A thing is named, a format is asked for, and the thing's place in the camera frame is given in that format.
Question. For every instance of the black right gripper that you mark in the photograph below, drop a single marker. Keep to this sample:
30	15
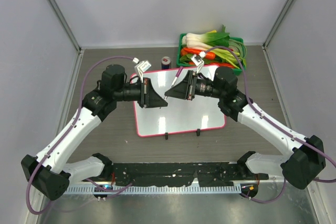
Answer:
186	89

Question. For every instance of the left aluminium frame post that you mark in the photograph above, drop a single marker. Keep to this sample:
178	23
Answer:
64	24

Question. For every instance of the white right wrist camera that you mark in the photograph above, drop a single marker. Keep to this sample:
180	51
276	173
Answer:
198	60

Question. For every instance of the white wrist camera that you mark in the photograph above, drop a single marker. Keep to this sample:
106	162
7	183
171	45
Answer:
141	67
198	60

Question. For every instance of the red bull can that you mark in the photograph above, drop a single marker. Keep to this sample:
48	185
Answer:
165	63

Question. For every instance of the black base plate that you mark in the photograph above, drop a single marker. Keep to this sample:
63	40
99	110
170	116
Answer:
208	174

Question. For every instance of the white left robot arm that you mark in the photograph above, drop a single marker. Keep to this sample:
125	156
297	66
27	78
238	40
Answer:
48	171

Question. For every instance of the right aluminium frame post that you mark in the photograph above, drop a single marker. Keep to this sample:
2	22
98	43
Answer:
281	16

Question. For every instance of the aluminium frame post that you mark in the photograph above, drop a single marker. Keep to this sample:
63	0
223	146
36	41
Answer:
281	16
64	24

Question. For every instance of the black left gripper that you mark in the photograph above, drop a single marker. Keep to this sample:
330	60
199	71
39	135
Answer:
148	97

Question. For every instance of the green onion bunch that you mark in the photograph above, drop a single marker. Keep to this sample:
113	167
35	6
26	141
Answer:
233	54

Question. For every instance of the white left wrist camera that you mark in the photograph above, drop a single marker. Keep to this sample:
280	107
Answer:
141	67

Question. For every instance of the bok choy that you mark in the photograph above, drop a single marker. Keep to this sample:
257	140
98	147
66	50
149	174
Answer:
206	40

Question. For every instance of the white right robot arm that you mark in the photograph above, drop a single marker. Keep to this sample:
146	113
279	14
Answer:
301	158

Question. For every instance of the green plastic tray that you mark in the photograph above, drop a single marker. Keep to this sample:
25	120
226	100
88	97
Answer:
185	61

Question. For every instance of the purple capped marker pen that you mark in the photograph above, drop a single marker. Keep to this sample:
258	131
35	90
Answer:
176	76

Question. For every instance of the orange carrot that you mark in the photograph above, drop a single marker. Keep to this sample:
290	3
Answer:
185	51

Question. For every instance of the white slotted cable duct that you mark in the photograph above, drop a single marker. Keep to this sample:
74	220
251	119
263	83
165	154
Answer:
87	189

